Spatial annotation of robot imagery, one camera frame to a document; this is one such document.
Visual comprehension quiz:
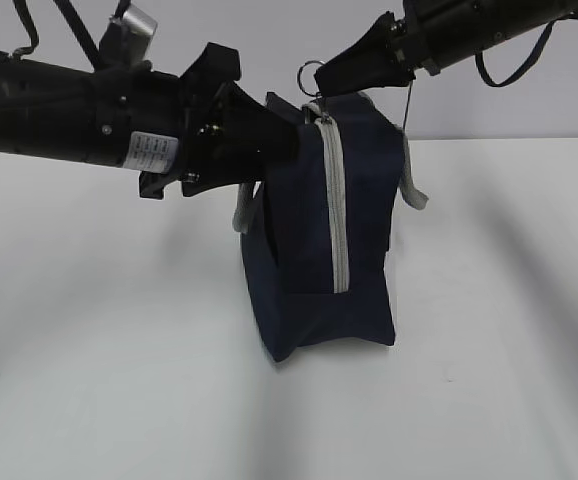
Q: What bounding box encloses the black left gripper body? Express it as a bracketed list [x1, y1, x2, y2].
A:
[138, 42, 242, 199]

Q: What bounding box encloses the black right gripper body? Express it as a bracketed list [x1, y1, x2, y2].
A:
[381, 9, 441, 85]

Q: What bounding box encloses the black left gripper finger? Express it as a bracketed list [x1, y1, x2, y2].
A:
[208, 82, 299, 185]

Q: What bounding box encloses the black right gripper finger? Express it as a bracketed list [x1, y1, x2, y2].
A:
[314, 12, 415, 96]

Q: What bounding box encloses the navy and white lunch bag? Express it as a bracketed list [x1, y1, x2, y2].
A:
[233, 92, 428, 362]

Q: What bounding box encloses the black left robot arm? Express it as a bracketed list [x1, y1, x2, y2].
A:
[0, 43, 299, 200]

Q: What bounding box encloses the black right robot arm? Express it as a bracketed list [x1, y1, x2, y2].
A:
[315, 0, 578, 97]

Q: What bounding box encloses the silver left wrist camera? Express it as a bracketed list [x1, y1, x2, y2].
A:
[98, 0, 158, 67]

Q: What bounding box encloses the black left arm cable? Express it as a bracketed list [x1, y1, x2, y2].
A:
[11, 0, 100, 71]

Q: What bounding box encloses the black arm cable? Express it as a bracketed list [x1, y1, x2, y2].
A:
[474, 12, 578, 89]
[11, 0, 100, 71]

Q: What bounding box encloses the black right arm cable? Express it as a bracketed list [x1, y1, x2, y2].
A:
[474, 12, 578, 89]

